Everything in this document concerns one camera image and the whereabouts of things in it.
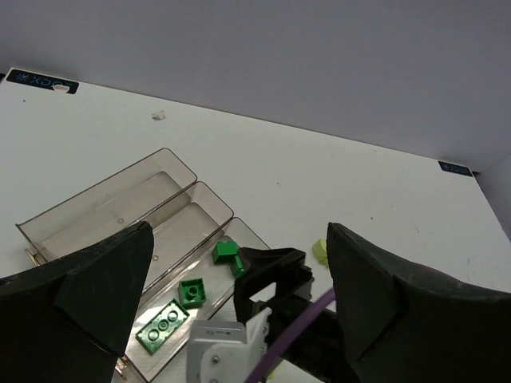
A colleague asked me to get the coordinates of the green lego with printed face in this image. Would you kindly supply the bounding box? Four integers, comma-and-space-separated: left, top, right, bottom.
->
178, 278, 207, 310

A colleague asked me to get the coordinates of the light yellow-green curved lego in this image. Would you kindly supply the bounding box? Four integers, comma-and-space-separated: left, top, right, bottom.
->
311, 238, 329, 269

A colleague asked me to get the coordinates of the small white debris piece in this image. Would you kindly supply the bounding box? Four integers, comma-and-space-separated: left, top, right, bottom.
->
152, 111, 166, 121

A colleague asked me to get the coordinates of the clear compartment organizer tray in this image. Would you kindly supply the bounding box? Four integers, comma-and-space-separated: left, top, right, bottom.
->
1, 148, 265, 382

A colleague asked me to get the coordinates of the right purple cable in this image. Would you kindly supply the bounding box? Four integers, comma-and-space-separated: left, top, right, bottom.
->
244, 286, 337, 383

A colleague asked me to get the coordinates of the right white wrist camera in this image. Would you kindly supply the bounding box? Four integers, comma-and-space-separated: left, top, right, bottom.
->
186, 308, 272, 383

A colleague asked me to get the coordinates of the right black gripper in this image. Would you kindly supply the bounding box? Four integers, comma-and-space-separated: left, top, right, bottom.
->
233, 247, 359, 382

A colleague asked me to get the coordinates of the small green lego brick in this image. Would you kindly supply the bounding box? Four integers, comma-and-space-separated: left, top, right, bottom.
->
212, 240, 239, 265

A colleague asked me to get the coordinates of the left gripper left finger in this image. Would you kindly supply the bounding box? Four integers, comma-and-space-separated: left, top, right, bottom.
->
1, 221, 154, 382

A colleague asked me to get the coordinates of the upturned green 2x4 lego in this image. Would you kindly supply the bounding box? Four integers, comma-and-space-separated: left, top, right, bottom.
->
136, 299, 189, 355

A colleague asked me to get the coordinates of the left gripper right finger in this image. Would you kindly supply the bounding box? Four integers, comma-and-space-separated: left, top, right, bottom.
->
327, 223, 510, 382

